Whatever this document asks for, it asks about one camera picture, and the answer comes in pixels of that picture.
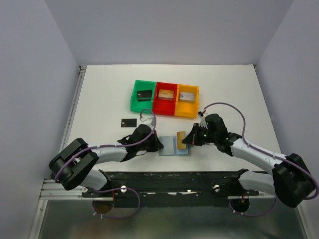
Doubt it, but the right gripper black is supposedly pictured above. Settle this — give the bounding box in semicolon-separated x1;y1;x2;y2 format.
182;122;217;146

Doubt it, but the tan credit card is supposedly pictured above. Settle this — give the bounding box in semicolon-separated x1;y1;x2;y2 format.
176;131;187;150

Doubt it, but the sage green card holder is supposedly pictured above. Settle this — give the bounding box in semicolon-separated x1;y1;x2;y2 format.
159;136;191;156

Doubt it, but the black credit card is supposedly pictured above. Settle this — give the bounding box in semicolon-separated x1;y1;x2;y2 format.
121;118;137;127

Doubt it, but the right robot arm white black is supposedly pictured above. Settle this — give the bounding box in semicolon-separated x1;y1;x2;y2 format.
182;114;317;208

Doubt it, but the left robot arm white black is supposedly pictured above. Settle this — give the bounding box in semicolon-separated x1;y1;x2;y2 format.
48;124;164;197

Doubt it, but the silver card stack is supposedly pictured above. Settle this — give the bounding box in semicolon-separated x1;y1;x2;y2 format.
179;92;195;103

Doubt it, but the tan card stack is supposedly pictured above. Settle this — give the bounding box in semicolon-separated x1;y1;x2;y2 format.
158;89;174;101

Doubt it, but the black card stack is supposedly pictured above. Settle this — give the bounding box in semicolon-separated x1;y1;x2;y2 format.
137;90;153;102

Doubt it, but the yellow plastic bin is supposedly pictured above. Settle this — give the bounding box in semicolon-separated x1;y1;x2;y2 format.
174;84;199;119

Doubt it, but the red plastic bin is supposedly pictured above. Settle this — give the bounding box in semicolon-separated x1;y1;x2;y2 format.
153;82;178;116

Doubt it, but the green plastic bin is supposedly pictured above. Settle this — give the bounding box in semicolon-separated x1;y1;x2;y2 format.
130;80;156;113

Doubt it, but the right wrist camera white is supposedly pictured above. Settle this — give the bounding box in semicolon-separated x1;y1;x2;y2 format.
197;111;208;129

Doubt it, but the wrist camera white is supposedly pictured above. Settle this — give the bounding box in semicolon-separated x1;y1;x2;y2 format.
197;111;208;129
140;116;155;128

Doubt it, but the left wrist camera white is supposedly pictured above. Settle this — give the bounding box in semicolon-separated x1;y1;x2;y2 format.
140;116;155;128

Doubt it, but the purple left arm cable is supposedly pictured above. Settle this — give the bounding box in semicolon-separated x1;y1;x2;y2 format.
54;109;158;184

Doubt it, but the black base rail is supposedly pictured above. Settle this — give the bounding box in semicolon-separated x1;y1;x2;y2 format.
82;170;259;208

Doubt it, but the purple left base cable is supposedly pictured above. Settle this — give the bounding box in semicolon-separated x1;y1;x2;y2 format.
93;186;142;220

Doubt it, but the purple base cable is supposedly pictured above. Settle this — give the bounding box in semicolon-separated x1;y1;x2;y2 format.
93;186;142;220
229;194;279;217

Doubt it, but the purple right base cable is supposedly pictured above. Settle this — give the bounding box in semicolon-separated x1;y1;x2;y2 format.
229;194;279;217

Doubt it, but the aluminium frame rail left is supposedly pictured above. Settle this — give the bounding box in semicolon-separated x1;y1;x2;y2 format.
58;66;87;153

